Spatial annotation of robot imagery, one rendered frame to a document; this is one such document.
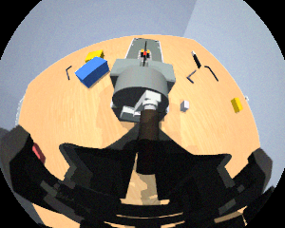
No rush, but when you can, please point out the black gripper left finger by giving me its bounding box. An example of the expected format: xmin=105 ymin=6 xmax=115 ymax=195
xmin=59 ymin=123 xmax=140 ymax=199

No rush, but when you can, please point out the red flat block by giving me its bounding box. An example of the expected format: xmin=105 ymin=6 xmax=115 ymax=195
xmin=32 ymin=142 xmax=45 ymax=163

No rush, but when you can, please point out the blue rectangular block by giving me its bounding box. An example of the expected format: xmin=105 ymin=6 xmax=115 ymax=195
xmin=74 ymin=56 xmax=109 ymax=88

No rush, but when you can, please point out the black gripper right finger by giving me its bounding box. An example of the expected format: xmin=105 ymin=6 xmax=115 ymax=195
xmin=155 ymin=128 xmax=231 ymax=200

